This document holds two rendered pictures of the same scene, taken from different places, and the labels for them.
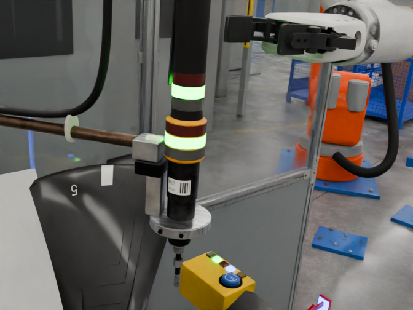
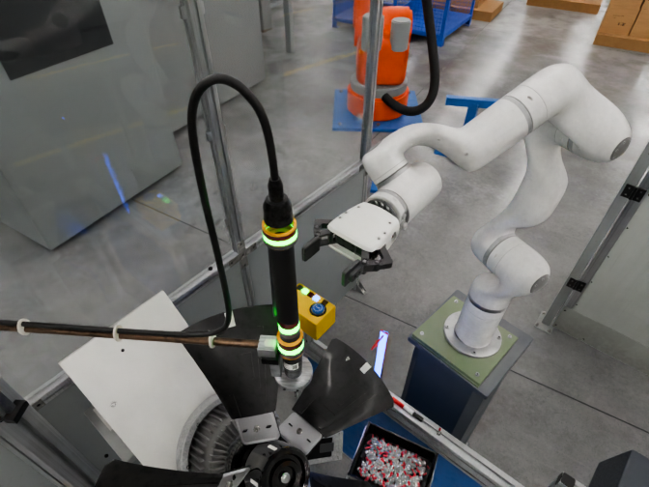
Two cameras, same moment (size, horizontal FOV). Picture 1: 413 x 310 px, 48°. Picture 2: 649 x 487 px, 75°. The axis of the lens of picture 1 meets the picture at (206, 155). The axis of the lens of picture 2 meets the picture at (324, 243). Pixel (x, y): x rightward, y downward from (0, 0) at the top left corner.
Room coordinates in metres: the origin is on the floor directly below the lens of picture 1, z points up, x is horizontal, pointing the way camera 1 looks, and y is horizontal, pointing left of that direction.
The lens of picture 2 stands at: (0.07, 0.03, 2.16)
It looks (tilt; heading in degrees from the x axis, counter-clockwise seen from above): 43 degrees down; 351
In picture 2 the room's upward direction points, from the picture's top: straight up
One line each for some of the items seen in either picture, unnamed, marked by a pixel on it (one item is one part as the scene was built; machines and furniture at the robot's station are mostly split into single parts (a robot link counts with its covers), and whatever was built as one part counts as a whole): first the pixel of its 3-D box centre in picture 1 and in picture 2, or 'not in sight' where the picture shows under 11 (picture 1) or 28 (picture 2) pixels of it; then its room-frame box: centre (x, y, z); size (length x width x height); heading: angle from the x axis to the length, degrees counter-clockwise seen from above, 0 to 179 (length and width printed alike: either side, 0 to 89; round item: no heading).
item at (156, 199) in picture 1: (174, 183); (286, 359); (0.47, 0.03, 1.50); 0.09 x 0.07 x 0.10; 77
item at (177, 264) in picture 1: (177, 267); not in sight; (0.47, 0.02, 1.39); 0.01 x 0.01 x 0.05
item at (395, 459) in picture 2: not in sight; (392, 469); (0.47, -0.23, 0.84); 0.19 x 0.14 x 0.05; 56
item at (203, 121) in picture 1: (185, 137); (290, 341); (0.47, 0.02, 1.55); 0.04 x 0.04 x 0.05
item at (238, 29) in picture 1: (239, 27); (310, 242); (0.59, -0.03, 1.66); 0.07 x 0.03 x 0.03; 131
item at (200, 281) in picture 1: (216, 289); (307, 312); (0.93, -0.05, 1.02); 0.16 x 0.10 x 0.11; 42
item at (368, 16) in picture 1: (346, 34); (385, 214); (0.65, -0.18, 1.66); 0.09 x 0.03 x 0.08; 41
